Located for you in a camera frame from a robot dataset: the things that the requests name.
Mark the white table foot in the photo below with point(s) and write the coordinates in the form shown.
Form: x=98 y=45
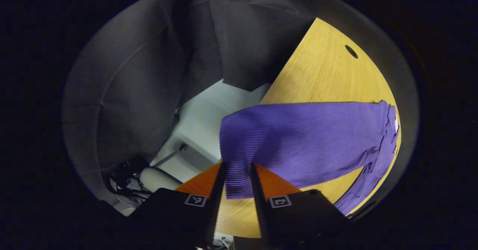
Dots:
x=158 y=179

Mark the purple shirt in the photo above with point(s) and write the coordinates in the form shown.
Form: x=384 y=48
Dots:
x=298 y=141

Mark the metal table brace rod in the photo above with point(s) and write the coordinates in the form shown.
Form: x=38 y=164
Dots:
x=168 y=156

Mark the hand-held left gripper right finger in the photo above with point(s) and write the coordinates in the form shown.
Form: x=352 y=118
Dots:
x=259 y=205

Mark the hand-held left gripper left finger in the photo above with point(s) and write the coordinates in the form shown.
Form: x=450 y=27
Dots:
x=214 y=205

